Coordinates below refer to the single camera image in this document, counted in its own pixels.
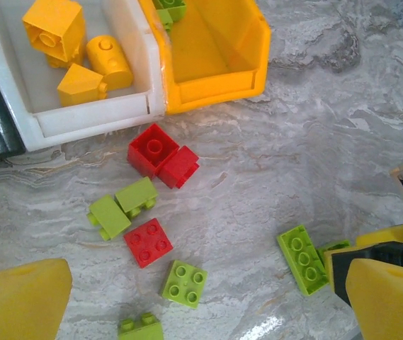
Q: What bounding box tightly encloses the yellow square lego brick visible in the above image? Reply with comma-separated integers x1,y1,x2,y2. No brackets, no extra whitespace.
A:
22,0,87,69

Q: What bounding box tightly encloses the yellow cylinder lego brick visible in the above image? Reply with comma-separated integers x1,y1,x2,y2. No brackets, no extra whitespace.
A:
86,34,134,89

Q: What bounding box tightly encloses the white storage bin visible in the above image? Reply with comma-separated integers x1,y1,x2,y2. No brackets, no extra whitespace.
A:
0,0,169,152

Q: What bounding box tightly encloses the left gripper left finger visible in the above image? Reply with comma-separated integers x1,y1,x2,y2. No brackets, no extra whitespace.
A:
0,247,74,340

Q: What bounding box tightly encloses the yellow sloped lego brick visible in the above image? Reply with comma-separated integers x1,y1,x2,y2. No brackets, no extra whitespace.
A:
57,62,108,108

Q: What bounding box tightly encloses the red square lego brick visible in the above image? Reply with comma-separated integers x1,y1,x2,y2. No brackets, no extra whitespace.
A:
157,144,201,190
127,123,181,178
123,217,174,269

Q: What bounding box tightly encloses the green long lego brick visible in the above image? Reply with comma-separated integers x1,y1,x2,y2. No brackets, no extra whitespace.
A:
276,224,330,297

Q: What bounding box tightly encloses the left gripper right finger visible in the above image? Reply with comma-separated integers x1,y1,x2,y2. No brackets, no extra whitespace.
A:
345,257,403,340

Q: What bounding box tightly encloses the green square lego brick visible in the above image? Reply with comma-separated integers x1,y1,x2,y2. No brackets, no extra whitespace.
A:
114,176,159,218
152,0,188,32
316,239,352,265
86,194,132,243
161,259,209,310
117,312,165,340

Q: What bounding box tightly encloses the yellow storage bin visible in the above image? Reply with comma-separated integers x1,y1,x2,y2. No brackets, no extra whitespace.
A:
139,0,272,115

